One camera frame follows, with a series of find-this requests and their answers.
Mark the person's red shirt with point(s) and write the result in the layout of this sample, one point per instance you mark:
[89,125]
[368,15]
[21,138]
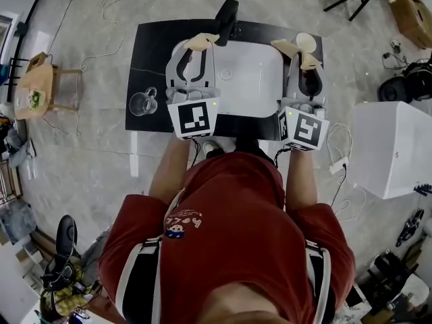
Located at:
[236,221]

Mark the person's left shoe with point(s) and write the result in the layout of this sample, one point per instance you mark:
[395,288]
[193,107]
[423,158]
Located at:
[211,147]

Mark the black backpack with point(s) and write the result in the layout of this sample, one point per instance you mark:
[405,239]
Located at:
[420,79]

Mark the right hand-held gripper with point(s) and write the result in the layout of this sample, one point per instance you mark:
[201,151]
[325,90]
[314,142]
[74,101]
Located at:
[307,130]

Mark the white sink basin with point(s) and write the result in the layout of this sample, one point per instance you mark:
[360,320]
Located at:
[249,79]

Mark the clear glass cup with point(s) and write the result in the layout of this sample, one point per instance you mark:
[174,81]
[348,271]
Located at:
[141,104]

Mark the yellow plaid cloth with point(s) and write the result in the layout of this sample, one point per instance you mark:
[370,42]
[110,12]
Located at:
[67,297]

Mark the black office chair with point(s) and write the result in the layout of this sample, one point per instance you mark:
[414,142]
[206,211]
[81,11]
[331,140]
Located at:
[65,235]

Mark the person's chin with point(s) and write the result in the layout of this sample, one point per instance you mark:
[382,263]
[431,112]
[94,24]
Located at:
[249,309]

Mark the person's left forearm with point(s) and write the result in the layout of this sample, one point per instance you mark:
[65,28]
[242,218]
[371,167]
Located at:
[168,170]

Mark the small wooden stool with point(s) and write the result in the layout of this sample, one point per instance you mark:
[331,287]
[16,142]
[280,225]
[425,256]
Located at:
[33,79]

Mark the white ceramic mug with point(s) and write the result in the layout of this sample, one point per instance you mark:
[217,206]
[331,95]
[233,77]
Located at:
[305,42]

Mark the beige cloth piece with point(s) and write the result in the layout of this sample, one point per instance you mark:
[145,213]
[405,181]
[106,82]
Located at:
[287,47]

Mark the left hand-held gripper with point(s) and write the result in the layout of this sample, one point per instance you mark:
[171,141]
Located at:
[192,120]

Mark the white bathtub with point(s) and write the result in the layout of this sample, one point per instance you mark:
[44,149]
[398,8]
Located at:
[388,147]

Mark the large cardboard box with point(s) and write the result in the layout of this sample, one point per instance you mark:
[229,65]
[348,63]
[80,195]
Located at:
[411,15]

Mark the white power strip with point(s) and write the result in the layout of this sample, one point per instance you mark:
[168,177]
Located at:
[338,165]

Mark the black round device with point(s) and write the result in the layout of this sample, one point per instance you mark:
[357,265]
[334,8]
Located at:
[391,91]

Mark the black faucet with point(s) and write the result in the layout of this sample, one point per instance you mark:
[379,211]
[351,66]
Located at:
[227,15]

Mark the person's right forearm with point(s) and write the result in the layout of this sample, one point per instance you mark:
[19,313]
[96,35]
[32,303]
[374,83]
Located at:
[302,181]

